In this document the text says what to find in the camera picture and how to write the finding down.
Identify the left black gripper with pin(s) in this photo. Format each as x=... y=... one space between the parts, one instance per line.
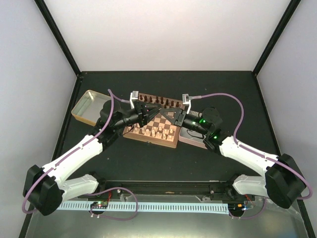
x=142 y=111

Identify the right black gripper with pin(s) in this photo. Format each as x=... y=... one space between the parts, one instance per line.
x=179 y=120

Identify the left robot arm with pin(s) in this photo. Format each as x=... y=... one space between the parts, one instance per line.
x=48 y=186

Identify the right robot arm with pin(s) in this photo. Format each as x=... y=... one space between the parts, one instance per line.
x=279 y=177

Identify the dark chess pieces row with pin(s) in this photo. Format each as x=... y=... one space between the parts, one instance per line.
x=163 y=101

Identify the wooden chess board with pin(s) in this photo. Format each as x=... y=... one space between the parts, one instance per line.
x=154 y=124

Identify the pink tin with pieces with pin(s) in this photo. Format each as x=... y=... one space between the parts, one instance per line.
x=191 y=137

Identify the small circuit board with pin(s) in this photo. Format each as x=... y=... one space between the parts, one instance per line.
x=99 y=205

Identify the gold metal tin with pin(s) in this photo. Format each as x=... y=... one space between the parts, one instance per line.
x=87 y=109

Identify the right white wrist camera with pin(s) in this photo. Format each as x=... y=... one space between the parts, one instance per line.
x=187 y=102

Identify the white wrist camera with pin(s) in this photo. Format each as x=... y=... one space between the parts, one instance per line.
x=187 y=102
x=133 y=98

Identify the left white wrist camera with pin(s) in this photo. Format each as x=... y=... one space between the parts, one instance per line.
x=133 y=98

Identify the black mounting rail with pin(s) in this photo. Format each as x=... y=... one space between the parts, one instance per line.
x=222 y=190

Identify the light blue cable duct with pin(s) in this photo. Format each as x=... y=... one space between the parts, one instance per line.
x=210 y=208

